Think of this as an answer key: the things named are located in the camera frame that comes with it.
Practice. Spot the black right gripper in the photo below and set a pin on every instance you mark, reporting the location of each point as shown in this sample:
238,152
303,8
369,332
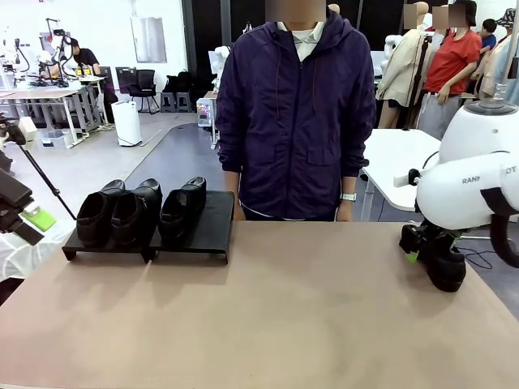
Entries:
425,237

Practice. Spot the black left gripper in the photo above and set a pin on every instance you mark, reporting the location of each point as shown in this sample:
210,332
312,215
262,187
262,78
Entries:
12,198

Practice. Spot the black leather thick-heel shoe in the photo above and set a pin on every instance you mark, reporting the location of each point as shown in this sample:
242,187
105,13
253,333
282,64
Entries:
448,271
182,210

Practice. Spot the black leather slip-on shoe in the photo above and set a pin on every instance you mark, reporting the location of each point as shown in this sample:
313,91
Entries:
134,215
93,215

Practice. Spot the person's right forearm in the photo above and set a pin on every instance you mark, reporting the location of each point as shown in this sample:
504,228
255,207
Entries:
232,181

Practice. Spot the person's left forearm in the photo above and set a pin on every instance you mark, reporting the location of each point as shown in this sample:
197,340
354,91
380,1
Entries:
348,184

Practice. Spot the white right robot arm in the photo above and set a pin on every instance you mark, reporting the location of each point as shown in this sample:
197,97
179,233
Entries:
458,186

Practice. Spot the black metal shoe stand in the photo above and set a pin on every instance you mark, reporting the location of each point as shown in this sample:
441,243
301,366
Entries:
71,245
215,231

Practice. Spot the person's left hand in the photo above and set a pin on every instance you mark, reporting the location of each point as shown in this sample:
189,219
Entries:
346,211

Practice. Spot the white wristwatch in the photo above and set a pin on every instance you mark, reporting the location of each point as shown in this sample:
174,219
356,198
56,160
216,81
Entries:
348,197

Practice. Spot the clear plastic storage bin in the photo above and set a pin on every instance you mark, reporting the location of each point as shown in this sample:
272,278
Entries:
50,139

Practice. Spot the white folding table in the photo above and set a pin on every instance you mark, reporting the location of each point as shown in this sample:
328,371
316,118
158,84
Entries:
389,162

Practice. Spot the wood-top workbench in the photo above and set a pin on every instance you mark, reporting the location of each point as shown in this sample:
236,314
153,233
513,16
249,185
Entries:
48,94

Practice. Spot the white air purifier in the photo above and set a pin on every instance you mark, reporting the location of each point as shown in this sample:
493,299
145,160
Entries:
126,125

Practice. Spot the seated person in black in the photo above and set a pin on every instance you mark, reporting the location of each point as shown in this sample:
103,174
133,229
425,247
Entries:
87,56

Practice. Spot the person in purple jacket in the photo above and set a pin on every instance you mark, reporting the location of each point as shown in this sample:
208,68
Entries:
292,121

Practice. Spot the black office chair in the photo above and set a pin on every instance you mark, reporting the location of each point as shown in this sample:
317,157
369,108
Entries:
144,81

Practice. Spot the grey plastic stool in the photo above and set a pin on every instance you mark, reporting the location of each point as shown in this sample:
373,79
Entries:
183,101
168,101

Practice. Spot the mannequin in beige coat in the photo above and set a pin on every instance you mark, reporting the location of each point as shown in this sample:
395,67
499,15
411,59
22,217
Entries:
405,69

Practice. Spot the black backpack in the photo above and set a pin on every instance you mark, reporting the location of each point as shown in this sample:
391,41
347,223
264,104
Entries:
180,83

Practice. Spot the lit computer case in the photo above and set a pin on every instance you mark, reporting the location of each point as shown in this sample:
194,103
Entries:
204,112

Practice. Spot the person in blue shirt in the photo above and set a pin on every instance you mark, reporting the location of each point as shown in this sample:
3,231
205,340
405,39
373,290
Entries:
488,38

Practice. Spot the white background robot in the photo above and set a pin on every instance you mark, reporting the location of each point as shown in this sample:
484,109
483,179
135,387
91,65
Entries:
222,54

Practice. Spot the bare beige mannequin head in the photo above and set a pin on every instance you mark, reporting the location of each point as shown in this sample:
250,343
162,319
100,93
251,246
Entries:
334,9

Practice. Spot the grey wall panel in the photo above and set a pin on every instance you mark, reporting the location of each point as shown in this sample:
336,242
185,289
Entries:
148,40

